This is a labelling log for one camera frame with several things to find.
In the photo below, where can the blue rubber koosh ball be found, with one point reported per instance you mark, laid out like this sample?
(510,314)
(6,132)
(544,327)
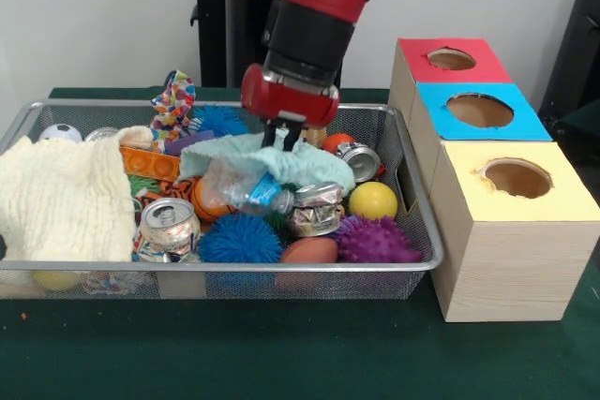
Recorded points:
(220,120)
(239,238)

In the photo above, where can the dented white soda can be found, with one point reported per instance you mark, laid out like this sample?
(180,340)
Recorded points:
(166,226)

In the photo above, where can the crushed clear plastic bottle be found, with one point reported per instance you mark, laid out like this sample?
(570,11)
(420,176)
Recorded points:
(262,191)

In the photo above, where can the cream knitted cloth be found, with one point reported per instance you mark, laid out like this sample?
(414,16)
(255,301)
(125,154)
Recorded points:
(61,194)

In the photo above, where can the purple spiky ball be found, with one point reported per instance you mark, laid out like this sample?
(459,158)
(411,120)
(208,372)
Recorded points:
(375,241)

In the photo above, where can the dark green table cloth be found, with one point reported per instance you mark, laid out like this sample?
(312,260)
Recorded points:
(579,121)
(281,353)

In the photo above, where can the brown toy football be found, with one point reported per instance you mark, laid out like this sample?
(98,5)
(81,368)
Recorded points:
(309,251)

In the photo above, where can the multicoloured patterned cloth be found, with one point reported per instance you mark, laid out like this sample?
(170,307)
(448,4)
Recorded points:
(173,100)

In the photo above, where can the wooden box with three holes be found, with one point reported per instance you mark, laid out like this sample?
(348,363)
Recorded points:
(506,269)

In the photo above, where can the mint green cloth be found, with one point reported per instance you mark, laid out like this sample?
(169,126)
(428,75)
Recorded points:
(309,161)

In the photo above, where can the black stand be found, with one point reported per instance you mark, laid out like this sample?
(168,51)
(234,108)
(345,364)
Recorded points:
(581,44)

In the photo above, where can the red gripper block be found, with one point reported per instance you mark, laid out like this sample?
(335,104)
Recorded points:
(281,100)

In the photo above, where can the yellow ball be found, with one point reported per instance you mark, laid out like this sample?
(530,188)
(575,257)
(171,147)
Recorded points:
(372,201)

